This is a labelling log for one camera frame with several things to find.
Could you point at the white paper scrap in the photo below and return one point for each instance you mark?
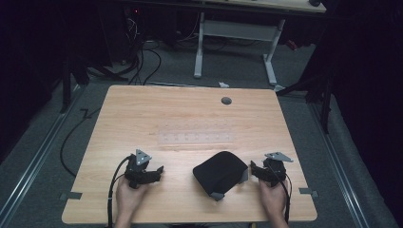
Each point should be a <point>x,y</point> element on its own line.
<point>223,85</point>

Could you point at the black fabric pouch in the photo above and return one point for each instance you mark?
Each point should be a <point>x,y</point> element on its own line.
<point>218,172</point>

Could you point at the white metal desk frame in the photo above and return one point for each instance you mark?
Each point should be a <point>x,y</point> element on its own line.
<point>236,31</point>

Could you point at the light wooden desk top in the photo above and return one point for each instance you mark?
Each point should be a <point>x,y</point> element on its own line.
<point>269,4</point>

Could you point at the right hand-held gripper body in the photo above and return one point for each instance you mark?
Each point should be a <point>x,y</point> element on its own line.
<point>276,166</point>

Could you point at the person's right hand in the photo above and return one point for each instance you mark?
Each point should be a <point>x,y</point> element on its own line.
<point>272,199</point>

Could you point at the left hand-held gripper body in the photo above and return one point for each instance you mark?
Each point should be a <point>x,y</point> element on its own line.
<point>134,167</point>

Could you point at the person's left hand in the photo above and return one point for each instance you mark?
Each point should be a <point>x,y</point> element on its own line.
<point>128,199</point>

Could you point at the red object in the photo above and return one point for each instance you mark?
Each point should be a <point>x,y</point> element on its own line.
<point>292,44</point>

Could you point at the metal floor rail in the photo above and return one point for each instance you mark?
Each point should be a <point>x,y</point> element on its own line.
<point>339,164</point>
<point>34,158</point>

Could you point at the black stand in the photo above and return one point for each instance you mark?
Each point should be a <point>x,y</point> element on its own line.
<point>324,101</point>
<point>66,85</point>

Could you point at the grey tape piece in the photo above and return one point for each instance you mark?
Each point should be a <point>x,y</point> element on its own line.
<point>72,196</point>
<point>308,191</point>

